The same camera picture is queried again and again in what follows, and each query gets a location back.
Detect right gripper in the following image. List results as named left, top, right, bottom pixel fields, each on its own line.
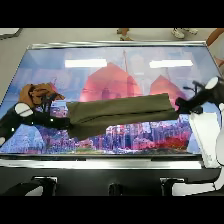
left=174, top=95, right=204, bottom=116

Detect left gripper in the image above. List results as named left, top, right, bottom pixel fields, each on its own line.
left=49, top=116, right=73, bottom=132

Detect olive green shirt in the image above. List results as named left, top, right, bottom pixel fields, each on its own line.
left=65, top=93, right=181, bottom=142

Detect white garment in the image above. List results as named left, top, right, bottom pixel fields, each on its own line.
left=188, top=111, right=222, bottom=168

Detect brown garment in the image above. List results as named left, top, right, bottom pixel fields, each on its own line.
left=18, top=82, right=66, bottom=110

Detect person's legs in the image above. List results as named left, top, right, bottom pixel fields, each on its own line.
left=171, top=27, right=199, bottom=40
left=116, top=27, right=135, bottom=42

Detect silver frame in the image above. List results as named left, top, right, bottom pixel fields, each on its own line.
left=0, top=39, right=224, bottom=197

